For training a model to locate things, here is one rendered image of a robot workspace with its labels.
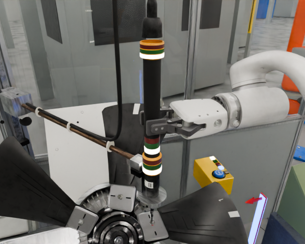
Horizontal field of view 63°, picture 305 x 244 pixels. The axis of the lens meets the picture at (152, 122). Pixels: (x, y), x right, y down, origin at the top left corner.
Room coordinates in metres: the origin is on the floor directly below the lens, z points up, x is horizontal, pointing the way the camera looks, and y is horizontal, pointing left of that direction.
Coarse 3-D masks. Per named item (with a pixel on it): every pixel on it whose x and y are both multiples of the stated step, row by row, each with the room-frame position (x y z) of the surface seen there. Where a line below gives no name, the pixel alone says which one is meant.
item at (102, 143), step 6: (30, 108) 0.77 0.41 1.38; (42, 114) 0.72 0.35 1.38; (54, 120) 0.68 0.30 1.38; (66, 126) 0.64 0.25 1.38; (78, 132) 0.61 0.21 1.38; (90, 138) 0.58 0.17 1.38; (96, 138) 0.57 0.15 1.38; (102, 144) 0.55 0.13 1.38; (114, 150) 0.52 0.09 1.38; (120, 150) 0.51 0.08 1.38; (126, 156) 0.49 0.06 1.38; (132, 156) 0.49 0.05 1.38
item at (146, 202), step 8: (136, 160) 0.47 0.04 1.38; (136, 168) 0.46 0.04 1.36; (136, 176) 0.47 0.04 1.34; (144, 176) 0.46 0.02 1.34; (136, 184) 0.47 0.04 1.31; (144, 184) 0.46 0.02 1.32; (144, 192) 0.46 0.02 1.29; (160, 192) 0.46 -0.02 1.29; (144, 200) 0.43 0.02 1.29; (152, 200) 0.43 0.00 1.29; (160, 200) 0.43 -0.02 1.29
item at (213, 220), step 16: (208, 192) 0.58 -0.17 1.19; (224, 192) 0.58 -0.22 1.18; (160, 208) 0.51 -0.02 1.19; (176, 208) 0.51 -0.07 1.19; (192, 208) 0.52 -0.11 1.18; (208, 208) 0.52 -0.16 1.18; (224, 208) 0.53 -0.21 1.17; (176, 224) 0.46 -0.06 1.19; (192, 224) 0.46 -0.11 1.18; (208, 224) 0.47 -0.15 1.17; (224, 224) 0.48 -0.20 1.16; (240, 224) 0.49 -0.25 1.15; (176, 240) 0.41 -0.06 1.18; (192, 240) 0.42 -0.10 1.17; (208, 240) 0.43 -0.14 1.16; (224, 240) 0.44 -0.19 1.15; (240, 240) 0.45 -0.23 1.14
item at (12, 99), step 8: (8, 88) 0.87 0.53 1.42; (0, 96) 0.83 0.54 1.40; (8, 96) 0.80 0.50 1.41; (16, 96) 0.80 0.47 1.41; (24, 96) 0.82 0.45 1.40; (8, 104) 0.80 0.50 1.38; (16, 104) 0.79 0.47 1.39; (32, 104) 0.83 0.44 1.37; (8, 112) 0.81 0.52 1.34; (16, 112) 0.79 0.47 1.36; (24, 112) 0.81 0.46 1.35
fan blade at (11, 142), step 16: (0, 144) 0.48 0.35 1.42; (16, 144) 0.48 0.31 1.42; (0, 160) 0.47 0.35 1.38; (16, 160) 0.47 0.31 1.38; (32, 160) 0.47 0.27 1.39; (0, 176) 0.46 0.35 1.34; (16, 176) 0.45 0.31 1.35; (32, 176) 0.45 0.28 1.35; (48, 176) 0.45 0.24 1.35; (0, 192) 0.45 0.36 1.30; (16, 192) 0.45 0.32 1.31; (32, 192) 0.44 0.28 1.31; (48, 192) 0.44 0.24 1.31; (64, 192) 0.44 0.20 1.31; (0, 208) 0.45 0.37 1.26; (16, 208) 0.45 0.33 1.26; (32, 208) 0.44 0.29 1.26; (48, 208) 0.44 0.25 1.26; (64, 208) 0.43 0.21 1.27; (64, 224) 0.44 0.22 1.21
